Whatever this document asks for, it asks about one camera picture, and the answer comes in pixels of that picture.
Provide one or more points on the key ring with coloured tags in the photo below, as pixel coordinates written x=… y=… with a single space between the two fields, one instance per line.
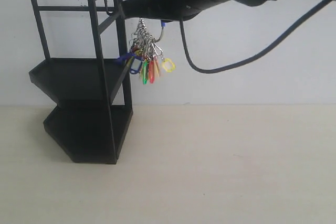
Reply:
x=145 y=58

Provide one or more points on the black tiered shelf rack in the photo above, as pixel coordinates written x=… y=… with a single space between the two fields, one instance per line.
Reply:
x=92 y=95

